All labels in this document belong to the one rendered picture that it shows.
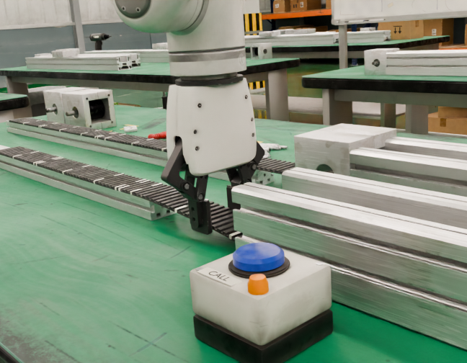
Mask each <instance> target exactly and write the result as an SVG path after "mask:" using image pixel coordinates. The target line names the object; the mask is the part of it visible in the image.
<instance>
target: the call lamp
mask: <svg viewBox="0 0 467 363"><path fill-rule="evenodd" d="M247 287H248V293H249V294H251V295H264V294H266V293H268V292H269V282H268V280H267V278H266V276H265V275H263V274H253V275H251V276H250V278H249V281H248V282H247Z"/></svg>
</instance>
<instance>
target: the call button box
mask: <svg viewBox="0 0 467 363"><path fill-rule="evenodd" d="M283 251H284V253H285V262H284V264H283V265H281V266H279V267H278V268H276V269H272V270H269V271H264V272H248V271H244V270H240V269H237V268H236V267H235V266H234V264H233V254H230V255H228V256H224V257H223V258H220V259H217V260H215V261H212V262H210V263H208V264H205V265H203V266H200V267H198V268H196V269H193V270H191V271H190V286H191V294H192V309H193V311H194V313H195V314H196V315H194V317H193V321H194V329H195V337H196V338H197V339H199V340H201V341H203V342H205V343H206V344H208V345H210V346H212V347H213V348H215V349H217V350H219V351H221V352H223V353H224V354H227V355H229V356H230V357H232V358H234V359H236V360H237V361H239V362H241V363H283V362H285V361H287V360H288V359H290V358H291V357H293V356H295V355H296V354H298V353H300V352H301V351H303V350H304V349H307V348H308V347H310V346H311V345H313V344H315V343H316V342H318V341H320V340H322V339H323V338H325V337H326V336H328V335H329V334H331V333H332V331H333V313H332V311H331V310H330V307H331V306H332V284H331V267H330V266H329V265H328V264H326V263H324V262H321V261H317V260H314V259H310V258H308V257H305V256H301V255H298V254H294V253H292V252H289V251H285V250H283ZM253 274H263V275H265V276H266V278H267V280H268V282H269V292H268V293H266V294H264V295H251V294H249V293H248V287H247V282H248V281H249V278H250V276H251V275H253Z"/></svg>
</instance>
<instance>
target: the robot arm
mask: <svg viewBox="0 0 467 363"><path fill-rule="evenodd" d="M112 2H113V5H114V8H115V11H116V12H117V15H118V16H119V18H121V20H122V21H124V23H126V25H127V26H129V27H131V28H133V29H134V30H138V31H141V32H149V33H163V32H166V37H167V45H168V51H169V67H170V75H171V76H180V79H176V80H175V85H171V86H169V93H168V99H167V107H166V145H167V155H168V162H167V164H166V166H165V168H164V170H163V172H162V174H161V180H162V181H164V182H166V183H167V184H169V185H170V186H172V187H174V188H175V189H176V190H177V191H178V192H179V193H181V194H182V196H183V197H184V198H186V199H188V205H189V214H190V224H191V228H192V229H193V230H194V231H197V232H199V233H203V234H205V235H209V234H211V233H212V232H213V229H212V220H211V211H210V201H208V200H205V194H206V189H207V183H208V174H212V173H215V172H218V171H222V170H226V172H227V174H228V178H229V181H230V183H231V185H230V184H229V185H227V187H226V191H227V201H228V207H229V208H230V210H234V209H237V210H240V209H241V204H238V203H235V202H232V196H231V190H232V189H233V187H235V186H238V185H241V184H243V185H244V184H245V183H247V182H251V183H252V176H253V174H254V172H255V171H256V169H257V165H258V164H259V162H260V161H261V160H262V158H263V156H264V154H265V151H264V149H263V148H262V146H261V145H260V144H259V143H258V142H257V139H256V129H255V122H254V112H253V107H252V100H251V96H250V93H249V87H248V84H247V82H246V79H245V78H243V75H242V74H237V72H239V71H245V70H246V51H245V38H244V16H243V4H242V0H112ZM237 169H238V170H237ZM180 171H185V176H184V179H183V178H182V177H181V176H180V175H179V172H180ZM195 178H197V182H196V187H194V185H195Z"/></svg>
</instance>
